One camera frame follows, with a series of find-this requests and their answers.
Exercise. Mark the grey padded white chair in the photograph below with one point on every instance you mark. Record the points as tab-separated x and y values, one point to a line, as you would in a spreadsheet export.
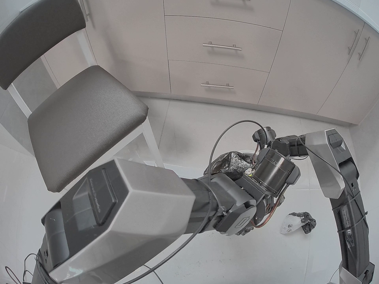
83	114

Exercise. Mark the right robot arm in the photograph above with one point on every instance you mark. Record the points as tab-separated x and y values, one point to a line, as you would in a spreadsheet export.
328	164

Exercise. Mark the beige cabinet with drawers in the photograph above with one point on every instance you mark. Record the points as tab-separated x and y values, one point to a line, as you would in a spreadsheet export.
189	31

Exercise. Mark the black plastic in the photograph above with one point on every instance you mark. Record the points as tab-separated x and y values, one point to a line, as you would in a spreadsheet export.
308	222

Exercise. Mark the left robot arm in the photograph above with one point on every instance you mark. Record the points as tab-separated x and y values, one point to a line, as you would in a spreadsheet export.
118	203

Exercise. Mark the white trash bin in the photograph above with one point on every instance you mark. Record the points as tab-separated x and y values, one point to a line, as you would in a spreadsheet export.
247	150

